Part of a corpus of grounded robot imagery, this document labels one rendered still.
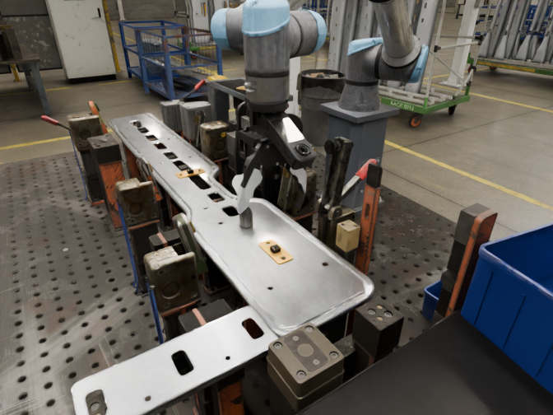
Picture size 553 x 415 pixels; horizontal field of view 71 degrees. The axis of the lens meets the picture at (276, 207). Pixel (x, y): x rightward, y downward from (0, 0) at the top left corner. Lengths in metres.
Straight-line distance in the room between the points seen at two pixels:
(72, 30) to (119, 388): 7.39
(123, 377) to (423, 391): 0.41
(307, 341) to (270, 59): 0.43
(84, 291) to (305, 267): 0.74
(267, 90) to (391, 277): 0.79
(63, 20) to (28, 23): 0.95
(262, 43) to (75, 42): 7.24
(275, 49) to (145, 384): 0.53
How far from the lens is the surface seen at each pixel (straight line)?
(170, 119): 1.72
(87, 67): 7.89
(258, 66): 0.65
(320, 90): 3.95
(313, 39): 0.74
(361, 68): 1.41
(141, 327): 1.13
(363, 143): 1.43
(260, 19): 0.64
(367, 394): 0.56
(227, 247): 0.83
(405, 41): 1.27
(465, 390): 0.60
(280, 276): 0.75
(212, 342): 0.64
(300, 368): 0.53
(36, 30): 8.58
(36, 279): 1.41
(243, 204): 0.71
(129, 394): 0.62
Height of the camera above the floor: 1.48
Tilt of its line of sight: 30 degrees down
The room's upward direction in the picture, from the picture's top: straight up
